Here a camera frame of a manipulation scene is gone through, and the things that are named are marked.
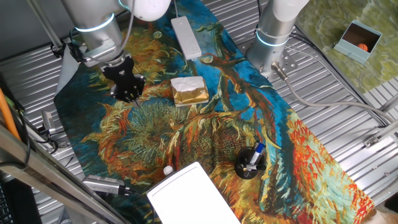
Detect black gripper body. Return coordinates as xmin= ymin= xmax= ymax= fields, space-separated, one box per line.
xmin=102 ymin=57 xmax=139 ymax=90

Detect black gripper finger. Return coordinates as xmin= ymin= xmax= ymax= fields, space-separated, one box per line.
xmin=110 ymin=86 xmax=134 ymax=103
xmin=132 ymin=74 xmax=146 ymax=107

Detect light blue box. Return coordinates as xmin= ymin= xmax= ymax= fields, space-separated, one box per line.
xmin=333 ymin=20 xmax=383 ymax=65

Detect gold tissue box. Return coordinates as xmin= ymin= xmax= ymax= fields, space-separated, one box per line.
xmin=170 ymin=75 xmax=210 ymax=108

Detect white power strip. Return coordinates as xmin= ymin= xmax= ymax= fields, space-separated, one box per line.
xmin=170 ymin=16 xmax=203 ymax=62

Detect sunflower painting cloth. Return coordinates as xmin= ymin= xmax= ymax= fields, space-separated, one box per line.
xmin=53 ymin=0 xmax=376 ymax=224

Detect grey tripod pole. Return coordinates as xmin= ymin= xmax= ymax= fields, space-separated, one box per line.
xmin=26 ymin=0 xmax=66 ymax=58

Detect white plastic tray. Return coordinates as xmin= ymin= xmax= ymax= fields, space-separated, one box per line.
xmin=146 ymin=161 xmax=242 ymax=224

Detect black pen holder cup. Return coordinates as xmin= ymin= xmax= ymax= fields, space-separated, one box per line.
xmin=234 ymin=146 xmax=267 ymax=180

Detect blue capped marker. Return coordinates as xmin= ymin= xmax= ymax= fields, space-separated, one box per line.
xmin=247 ymin=141 xmax=266 ymax=169

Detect black pen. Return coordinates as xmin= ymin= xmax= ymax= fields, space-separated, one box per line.
xmin=243 ymin=164 xmax=267 ymax=178

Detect black desktop device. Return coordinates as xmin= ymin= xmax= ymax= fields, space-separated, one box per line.
xmin=0 ymin=172 xmax=43 ymax=224

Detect green patterned mat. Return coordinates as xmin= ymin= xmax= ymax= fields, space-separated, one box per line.
xmin=294 ymin=0 xmax=398 ymax=94

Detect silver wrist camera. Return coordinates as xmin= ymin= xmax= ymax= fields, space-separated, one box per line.
xmin=81 ymin=46 xmax=125 ymax=68

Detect thin grey cable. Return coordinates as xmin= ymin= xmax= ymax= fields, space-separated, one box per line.
xmin=119 ymin=0 xmax=136 ymax=52

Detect long silver camera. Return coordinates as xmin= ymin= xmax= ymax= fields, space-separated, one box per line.
xmin=82 ymin=174 xmax=131 ymax=196

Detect metal frame beam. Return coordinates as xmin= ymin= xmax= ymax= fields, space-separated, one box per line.
xmin=0 ymin=124 xmax=131 ymax=224

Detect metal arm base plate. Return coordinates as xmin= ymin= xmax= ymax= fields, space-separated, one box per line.
xmin=238 ymin=40 xmax=299 ymax=82

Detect thick grey cable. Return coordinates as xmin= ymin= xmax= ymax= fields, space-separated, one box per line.
xmin=271 ymin=61 xmax=397 ymax=124

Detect black cable bundle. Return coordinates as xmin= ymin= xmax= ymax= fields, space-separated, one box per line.
xmin=256 ymin=0 xmax=388 ymax=127

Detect aluminium profile rail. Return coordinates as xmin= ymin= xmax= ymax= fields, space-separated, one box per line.
xmin=377 ymin=92 xmax=398 ymax=113
xmin=363 ymin=119 xmax=398 ymax=149

